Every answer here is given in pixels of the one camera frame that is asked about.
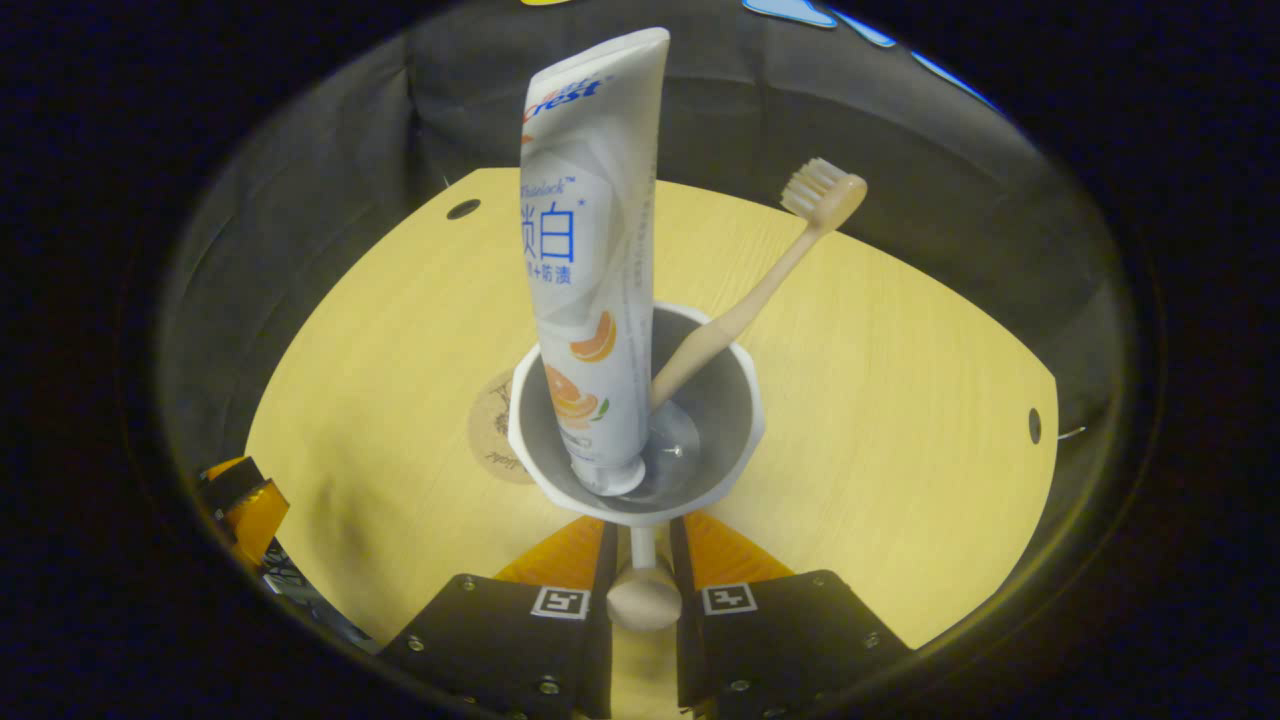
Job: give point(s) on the beige toothbrush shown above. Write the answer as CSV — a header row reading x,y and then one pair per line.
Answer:
x,y
760,290

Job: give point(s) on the round cork coaster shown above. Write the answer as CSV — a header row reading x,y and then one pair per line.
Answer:
x,y
490,430

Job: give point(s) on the white toothpaste tube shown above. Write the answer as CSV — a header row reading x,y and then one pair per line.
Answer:
x,y
590,250

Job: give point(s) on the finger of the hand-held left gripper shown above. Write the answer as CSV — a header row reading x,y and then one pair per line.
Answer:
x,y
300,595
260,520

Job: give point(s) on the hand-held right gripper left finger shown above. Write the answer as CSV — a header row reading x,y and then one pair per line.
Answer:
x,y
598,660

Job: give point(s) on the black backdrop cloth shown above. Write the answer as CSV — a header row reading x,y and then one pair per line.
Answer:
x,y
800,100

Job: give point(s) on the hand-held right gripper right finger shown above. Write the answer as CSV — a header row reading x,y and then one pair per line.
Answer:
x,y
685,650

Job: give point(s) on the white cup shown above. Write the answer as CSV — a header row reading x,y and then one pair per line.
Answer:
x,y
720,420

